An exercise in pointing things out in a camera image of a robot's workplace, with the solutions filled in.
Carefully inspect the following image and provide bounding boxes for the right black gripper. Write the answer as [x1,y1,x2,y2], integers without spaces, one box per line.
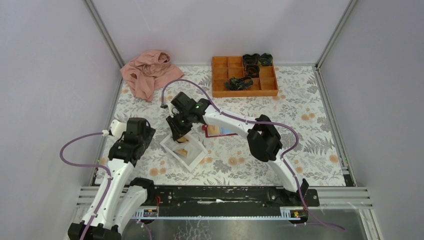
[166,111,193,142]

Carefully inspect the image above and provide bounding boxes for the white plastic card box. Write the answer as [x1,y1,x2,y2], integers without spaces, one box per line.
[160,133,208,172]

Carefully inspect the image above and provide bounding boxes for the red card holder wallet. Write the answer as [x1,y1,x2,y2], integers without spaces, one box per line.
[202,125,237,138]

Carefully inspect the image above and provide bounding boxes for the gold VIP card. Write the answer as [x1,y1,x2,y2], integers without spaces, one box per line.
[207,125,221,137]

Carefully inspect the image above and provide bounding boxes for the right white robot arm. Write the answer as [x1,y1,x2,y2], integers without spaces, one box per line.
[161,92,309,206]

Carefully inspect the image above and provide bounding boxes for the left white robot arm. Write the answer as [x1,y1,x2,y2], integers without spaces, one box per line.
[67,117,156,240]

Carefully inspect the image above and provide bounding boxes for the loose gold card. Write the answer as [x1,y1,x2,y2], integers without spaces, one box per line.
[174,149,189,157]

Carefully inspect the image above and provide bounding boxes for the pink crumpled cloth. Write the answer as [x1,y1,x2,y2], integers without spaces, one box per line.
[120,50,184,102]

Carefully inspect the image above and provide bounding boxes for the camouflage rolled belt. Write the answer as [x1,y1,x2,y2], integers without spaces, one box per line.
[224,76,254,91]

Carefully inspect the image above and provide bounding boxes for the orange compartment tray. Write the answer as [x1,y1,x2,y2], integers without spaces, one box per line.
[211,56,279,98]

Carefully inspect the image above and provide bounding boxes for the dark rolled belt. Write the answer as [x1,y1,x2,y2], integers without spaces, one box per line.
[245,64,260,78]

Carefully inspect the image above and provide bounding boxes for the black rolled belt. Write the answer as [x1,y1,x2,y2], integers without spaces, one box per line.
[242,53,261,67]

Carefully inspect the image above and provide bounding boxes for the green rolled belt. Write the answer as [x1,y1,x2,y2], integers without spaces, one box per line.
[258,53,273,67]

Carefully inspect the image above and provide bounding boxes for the floral table mat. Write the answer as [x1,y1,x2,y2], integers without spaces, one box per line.
[113,66,346,187]

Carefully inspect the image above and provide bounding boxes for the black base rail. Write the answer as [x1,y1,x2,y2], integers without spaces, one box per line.
[138,185,320,219]

